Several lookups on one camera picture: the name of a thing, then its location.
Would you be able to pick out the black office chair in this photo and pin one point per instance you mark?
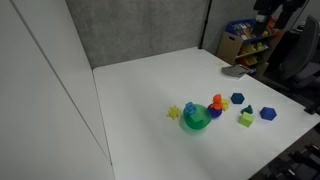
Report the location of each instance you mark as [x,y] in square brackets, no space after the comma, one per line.
[300,53]

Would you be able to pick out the grey metal mounting plate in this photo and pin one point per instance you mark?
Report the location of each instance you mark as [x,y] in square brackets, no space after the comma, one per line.
[235,71]

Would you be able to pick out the translucent green plastic bowl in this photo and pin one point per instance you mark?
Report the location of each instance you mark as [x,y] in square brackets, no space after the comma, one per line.
[200,125]

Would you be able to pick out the yellow small block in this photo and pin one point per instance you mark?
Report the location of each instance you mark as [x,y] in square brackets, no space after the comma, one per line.
[226,104]

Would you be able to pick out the blue hexagon block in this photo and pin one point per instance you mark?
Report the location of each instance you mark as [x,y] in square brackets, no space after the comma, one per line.
[237,98]

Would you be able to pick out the teal plastic toy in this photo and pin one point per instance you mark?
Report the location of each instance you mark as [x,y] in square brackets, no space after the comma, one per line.
[247,109]

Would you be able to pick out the orange plastic toy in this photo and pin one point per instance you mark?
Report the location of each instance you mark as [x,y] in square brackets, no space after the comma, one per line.
[217,100]

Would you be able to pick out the yellow spiky toy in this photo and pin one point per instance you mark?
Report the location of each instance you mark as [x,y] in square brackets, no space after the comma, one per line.
[173,112]

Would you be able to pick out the black vertical pole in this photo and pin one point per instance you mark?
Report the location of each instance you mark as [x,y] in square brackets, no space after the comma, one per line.
[205,23]

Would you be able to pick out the wooden toy shelf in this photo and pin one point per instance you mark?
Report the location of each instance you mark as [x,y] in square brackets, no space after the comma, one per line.
[230,45]

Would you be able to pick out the bright blue cube block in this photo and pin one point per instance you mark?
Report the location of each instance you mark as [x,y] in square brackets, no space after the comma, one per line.
[268,113]

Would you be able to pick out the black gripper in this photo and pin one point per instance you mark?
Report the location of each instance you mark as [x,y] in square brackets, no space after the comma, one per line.
[278,5]

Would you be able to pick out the black tripod equipment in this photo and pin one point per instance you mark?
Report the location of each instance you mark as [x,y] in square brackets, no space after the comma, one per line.
[300,163]

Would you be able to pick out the lime green cube block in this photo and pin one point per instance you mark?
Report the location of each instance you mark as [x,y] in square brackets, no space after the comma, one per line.
[246,120]

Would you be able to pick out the purple ball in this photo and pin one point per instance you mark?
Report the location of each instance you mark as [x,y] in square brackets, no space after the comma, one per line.
[214,113]

